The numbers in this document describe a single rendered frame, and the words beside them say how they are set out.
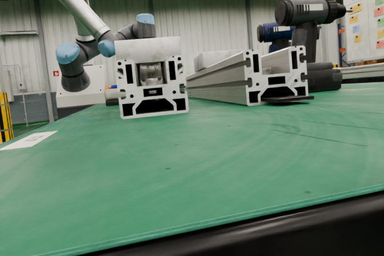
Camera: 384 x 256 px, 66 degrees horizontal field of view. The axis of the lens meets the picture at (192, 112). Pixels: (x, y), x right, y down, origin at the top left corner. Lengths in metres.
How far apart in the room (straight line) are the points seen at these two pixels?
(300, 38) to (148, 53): 0.39
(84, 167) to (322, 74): 0.65
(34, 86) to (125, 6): 4.62
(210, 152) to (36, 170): 0.09
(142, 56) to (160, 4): 12.32
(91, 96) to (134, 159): 1.52
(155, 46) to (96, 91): 1.19
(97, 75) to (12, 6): 11.40
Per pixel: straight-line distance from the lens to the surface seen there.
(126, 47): 0.51
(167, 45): 0.51
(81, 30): 1.64
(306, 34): 0.76
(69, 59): 1.60
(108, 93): 1.09
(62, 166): 0.18
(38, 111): 12.51
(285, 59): 0.50
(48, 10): 12.79
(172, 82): 0.44
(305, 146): 0.16
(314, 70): 0.74
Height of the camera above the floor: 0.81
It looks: 5 degrees down
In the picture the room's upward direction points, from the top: 5 degrees counter-clockwise
